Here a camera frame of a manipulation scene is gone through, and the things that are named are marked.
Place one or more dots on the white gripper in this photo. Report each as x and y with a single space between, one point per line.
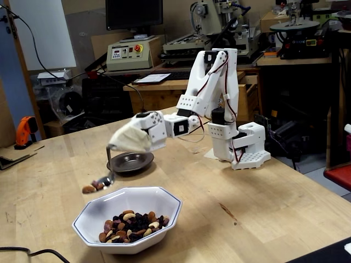
154 129

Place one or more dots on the metal spoon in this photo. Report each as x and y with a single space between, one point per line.
110 164

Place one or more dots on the white octagonal bowl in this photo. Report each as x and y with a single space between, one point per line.
131 197

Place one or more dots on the small nut raisin portion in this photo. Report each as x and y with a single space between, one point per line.
88 189

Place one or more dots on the nut and raisin mix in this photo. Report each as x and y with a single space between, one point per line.
134 224

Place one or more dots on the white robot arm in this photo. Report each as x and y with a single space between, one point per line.
253 134

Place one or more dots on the brown plate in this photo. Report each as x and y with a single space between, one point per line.
131 164

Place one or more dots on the wooden desk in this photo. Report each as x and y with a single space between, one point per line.
153 96

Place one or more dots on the black storage crate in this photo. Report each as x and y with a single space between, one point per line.
104 96

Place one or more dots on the white paper sheet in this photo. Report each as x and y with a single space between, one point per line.
152 78

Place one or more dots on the clear plastic bag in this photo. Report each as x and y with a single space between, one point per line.
68 102

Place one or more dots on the red clip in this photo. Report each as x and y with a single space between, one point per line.
92 74

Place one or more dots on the beige control box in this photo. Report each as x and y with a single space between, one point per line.
129 61

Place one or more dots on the black keyboard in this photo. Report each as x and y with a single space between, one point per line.
178 75

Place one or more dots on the masking tape piece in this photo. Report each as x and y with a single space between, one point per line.
209 155

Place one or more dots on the small white box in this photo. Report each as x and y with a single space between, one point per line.
46 78

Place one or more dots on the orange hand tool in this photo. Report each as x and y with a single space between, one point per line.
23 128

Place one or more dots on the flat cardboard piece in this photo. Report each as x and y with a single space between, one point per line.
13 154

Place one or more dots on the black computer monitor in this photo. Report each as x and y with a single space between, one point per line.
134 13

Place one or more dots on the white board panel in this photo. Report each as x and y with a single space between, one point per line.
49 33

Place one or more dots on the grey milling machine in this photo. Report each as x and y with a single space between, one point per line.
211 16

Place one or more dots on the wooden shelf board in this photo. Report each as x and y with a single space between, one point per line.
288 61

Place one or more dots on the brown cardboard box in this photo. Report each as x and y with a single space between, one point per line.
270 20

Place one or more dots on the black scroll saw machine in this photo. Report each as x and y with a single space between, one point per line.
301 43

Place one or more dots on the red chair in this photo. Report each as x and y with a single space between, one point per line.
340 175

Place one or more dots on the white plastic object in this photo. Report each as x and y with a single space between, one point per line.
348 139

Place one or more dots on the wooden post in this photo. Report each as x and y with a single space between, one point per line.
30 90

